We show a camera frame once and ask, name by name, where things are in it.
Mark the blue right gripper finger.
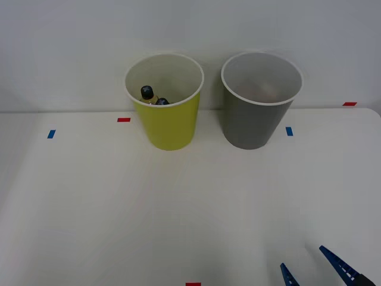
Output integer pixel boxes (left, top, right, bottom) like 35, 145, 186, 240
318, 245, 380, 286
279, 262, 299, 286

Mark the yellow label plastic bottle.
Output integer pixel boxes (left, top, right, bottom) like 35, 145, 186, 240
139, 85, 157, 106

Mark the grey plastic bin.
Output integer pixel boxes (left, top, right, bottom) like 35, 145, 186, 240
220, 51, 304, 150

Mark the yellow-green plastic bin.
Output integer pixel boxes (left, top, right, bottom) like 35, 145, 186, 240
124, 52, 205, 151

